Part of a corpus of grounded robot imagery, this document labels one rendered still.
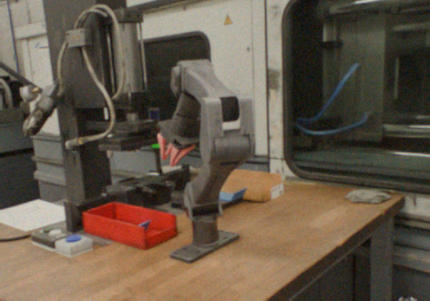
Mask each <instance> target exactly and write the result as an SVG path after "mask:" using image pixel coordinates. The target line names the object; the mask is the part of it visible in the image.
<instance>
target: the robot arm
mask: <svg viewBox="0 0 430 301"><path fill-rule="evenodd" d="M170 86H171V88H172V90H173V92H174V94H175V95H176V98H177V100H178V101H179V102H178V104H177V106H176V111H175V114H174V116H173V119H172V120H168V121H164V122H159V124H158V127H157V128H161V129H162V131H161V133H160V134H158V139H159V143H160V149H161V156H162V160H166V159H167V158H168V156H169V154H170V153H171V159H170V167H174V166H176V164H177V163H178V162H179V161H180V160H181V159H182V158H183V157H184V156H185V155H187V154H188V153H189V152H190V151H192V150H193V149H194V148H195V145H200V147H201V154H202V159H203V161H204V163H203V165H202V169H201V170H200V172H199V174H198V176H197V178H196V179H195V180H194V181H193V182H189V183H187V185H186V190H185V193H184V194H182V195H181V205H182V209H183V211H186V217H187V218H188V219H189V220H190V221H191V223H192V236H193V238H192V239H191V243H189V244H187V245H184V246H182V247H180V248H178V249H176V250H174V251H172V252H170V258H172V259H175V260H178V261H183V262H186V263H193V262H195V261H198V260H200V259H202V258H203V257H204V256H207V255H209V254H211V253H213V252H214V251H216V250H218V249H220V248H222V247H224V246H226V245H227V244H229V243H231V242H233V241H235V240H237V239H238V238H239V233H236V232H232V231H227V230H218V217H220V216H223V211H222V206H221V203H220V192H221V189H222V188H223V185H224V183H225V182H226V181H227V179H228V177H229V175H230V174H231V173H232V172H233V171H234V170H236V169H237V168H238V167H239V166H243V164H244V163H245V161H246V160H251V159H253V157H254V153H255V140H254V117H253V105H252V98H251V97H250V95H249V94H248V93H243V94H237V93H236V92H233V91H231V90H229V89H228V88H227V87H225V86H224V85H223V83H222V82H221V81H220V80H219V79H218V78H217V77H216V75H215V73H214V69H213V68H212V64H211V62H210V61H209V60H197V61H179V62H178V64H177V66H176V67H173V68H172V80H171V83H170ZM239 117H240V122H239V129H226V130H223V124H224V123H232V122H236V121H238V119H239ZM200 131H201V139H200V138H199V137H197V136H198V135H199V133H200ZM167 141H168V142H169V143H170V144H169V147H168V150H167V152H166V153H165V142H167ZM194 144H195V145H194ZM179 154H180V155H179ZM178 155H179V156H178ZM176 158H177V159H176Z"/></svg>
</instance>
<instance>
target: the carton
mask: <svg viewBox="0 0 430 301"><path fill-rule="evenodd" d="M244 188H247V189H246V191H245V193H244V196H243V200H244V201H250V202H256V203H264V202H266V201H269V200H271V199H273V198H277V197H279V196H280V195H282V194H284V190H283V183H282V174H276V173H268V172H252V171H244V170H234V171H233V172H232V173H231V174H230V175H229V177H228V179H227V181H226V182H225V183H224V185H223V188H222V189H221V192H222V193H236V192H237V191H239V190H241V189H244Z"/></svg>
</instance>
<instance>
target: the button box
mask: <svg viewBox="0 0 430 301"><path fill-rule="evenodd" d="M50 228H54V229H55V230H60V229H58V228H56V227H53V226H50ZM70 235H74V233H72V232H69V231H66V230H61V233H60V234H58V235H51V234H50V232H49V233H45V232H43V230H38V231H36V232H32V233H29V234H26V235H20V236H18V237H14V238H7V239H0V242H6V241H14V240H22V239H23V238H26V237H30V236H31V240H32V245H34V246H38V247H40V248H43V249H45V250H47V251H52V252H55V251H57V250H56V246H55V242H56V241H58V240H62V239H64V238H66V237H68V236H70Z"/></svg>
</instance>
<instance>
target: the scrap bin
mask: <svg viewBox="0 0 430 301"><path fill-rule="evenodd" d="M81 214H82V221H83V229H84V232H85V233H88V234H90V235H95V236H98V237H102V238H104V239H108V240H112V241H116V242H118V243H121V244H125V245H128V246H133V247H136V248H139V249H142V250H145V251H147V250H148V249H150V248H153V247H155V246H157V245H159V244H162V243H164V242H166V241H168V240H171V239H173V238H175V237H177V236H178V232H177V220H176V214H169V213H165V212H160V211H156V210H152V209H145V208H140V207H136V206H132V205H127V204H124V203H115V202H112V203H108V204H105V205H103V206H100V207H97V208H94V209H90V210H87V211H85V212H82V213H81ZM149 220H151V222H150V224H149V228H148V229H147V230H146V231H145V227H142V226H139V225H140V224H143V223H145V222H147V221H149Z"/></svg>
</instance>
